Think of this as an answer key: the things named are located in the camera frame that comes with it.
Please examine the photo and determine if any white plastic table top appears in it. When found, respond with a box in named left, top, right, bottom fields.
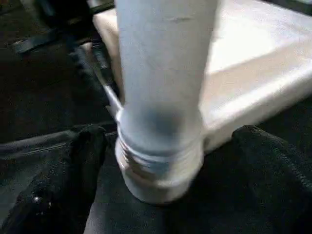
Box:
left=93, top=0, right=312, bottom=153

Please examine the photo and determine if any white plastic table leg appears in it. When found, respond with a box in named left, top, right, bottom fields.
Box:
left=113, top=0, right=220, bottom=204

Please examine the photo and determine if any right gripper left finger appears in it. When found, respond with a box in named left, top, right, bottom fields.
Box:
left=0, top=124, right=108, bottom=234

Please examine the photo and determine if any black work mat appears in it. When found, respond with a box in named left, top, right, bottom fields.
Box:
left=0, top=7, right=312, bottom=234

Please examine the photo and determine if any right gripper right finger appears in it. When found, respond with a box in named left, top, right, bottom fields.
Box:
left=205, top=125, right=312, bottom=234

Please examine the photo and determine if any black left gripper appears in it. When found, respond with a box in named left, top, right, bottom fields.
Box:
left=12, top=0, right=117, bottom=55

